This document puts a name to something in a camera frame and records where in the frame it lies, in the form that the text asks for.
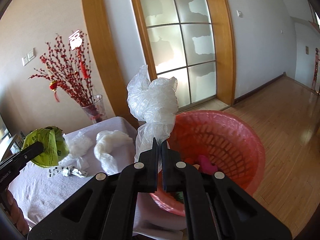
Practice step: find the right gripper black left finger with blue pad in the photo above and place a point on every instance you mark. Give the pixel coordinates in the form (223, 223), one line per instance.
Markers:
(104, 208)

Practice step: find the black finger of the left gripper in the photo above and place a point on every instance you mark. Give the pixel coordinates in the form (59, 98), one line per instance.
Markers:
(10, 168)

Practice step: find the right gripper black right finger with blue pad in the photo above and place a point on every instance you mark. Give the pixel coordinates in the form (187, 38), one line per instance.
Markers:
(215, 206)

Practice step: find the olive green plastic bag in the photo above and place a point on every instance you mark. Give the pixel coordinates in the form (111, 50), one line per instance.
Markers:
(54, 145)

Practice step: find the white paw print bag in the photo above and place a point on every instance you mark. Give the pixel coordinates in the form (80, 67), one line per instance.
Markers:
(66, 171)

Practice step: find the clear knotted plastic bag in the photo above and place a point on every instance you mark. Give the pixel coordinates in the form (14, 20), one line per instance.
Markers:
(154, 103)

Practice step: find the milky white plastic bag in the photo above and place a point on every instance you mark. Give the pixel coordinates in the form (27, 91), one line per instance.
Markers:
(106, 142)

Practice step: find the person's hand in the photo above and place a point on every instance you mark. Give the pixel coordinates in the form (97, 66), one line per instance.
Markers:
(16, 215)

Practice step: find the lilac towel table cover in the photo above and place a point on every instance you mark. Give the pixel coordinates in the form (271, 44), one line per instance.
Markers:
(37, 195)

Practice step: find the red lined laundry basket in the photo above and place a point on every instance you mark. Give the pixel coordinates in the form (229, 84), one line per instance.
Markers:
(219, 141)

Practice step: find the bubble wrap sheet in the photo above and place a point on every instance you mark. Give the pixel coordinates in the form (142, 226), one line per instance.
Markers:
(78, 146)

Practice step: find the red lantern ornament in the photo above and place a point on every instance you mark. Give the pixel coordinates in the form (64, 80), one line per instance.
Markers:
(53, 88)

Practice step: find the glass vase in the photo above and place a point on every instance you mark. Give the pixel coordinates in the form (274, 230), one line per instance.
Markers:
(96, 111)

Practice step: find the red berry branches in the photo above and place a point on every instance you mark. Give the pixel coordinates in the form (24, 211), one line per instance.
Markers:
(70, 65)

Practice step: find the frosted glass sliding door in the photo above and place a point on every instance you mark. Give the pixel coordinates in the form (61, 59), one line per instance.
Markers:
(193, 41)

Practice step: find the white wall switch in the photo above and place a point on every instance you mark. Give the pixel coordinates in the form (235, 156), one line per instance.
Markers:
(28, 57)

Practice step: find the small wall switch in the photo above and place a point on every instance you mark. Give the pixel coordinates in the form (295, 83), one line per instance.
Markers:
(239, 14)

